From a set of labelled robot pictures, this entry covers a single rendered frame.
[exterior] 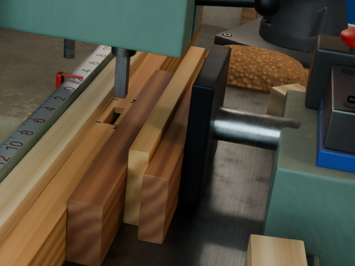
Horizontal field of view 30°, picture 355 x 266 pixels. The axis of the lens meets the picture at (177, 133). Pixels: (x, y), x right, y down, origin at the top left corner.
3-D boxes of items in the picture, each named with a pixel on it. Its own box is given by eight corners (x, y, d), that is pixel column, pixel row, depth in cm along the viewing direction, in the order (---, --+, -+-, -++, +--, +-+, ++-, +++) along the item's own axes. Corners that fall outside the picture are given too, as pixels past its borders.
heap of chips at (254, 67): (307, 98, 68) (313, 73, 67) (189, 77, 70) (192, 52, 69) (309, 70, 76) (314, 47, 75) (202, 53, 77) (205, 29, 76)
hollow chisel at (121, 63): (124, 98, 51) (129, 36, 49) (113, 96, 51) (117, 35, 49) (127, 94, 52) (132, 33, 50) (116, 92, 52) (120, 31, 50)
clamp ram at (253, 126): (282, 221, 46) (307, 104, 42) (177, 201, 47) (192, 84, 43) (288, 162, 54) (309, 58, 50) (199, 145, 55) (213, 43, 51)
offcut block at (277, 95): (265, 117, 63) (270, 86, 61) (291, 113, 64) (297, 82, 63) (288, 133, 60) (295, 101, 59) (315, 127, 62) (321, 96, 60)
